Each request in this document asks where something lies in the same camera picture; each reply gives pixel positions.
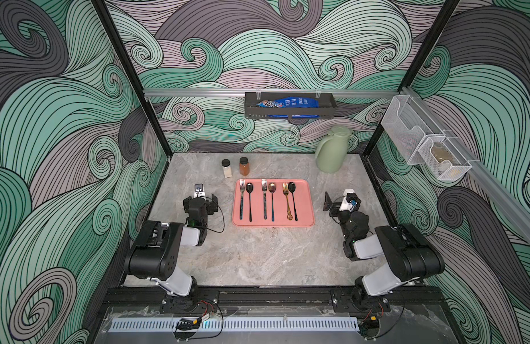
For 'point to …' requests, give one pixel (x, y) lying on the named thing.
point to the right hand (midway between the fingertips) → (343, 193)
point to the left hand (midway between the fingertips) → (202, 193)
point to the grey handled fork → (264, 182)
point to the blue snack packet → (290, 102)
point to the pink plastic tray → (273, 202)
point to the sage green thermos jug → (331, 154)
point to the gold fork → (286, 190)
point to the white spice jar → (226, 164)
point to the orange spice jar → (244, 166)
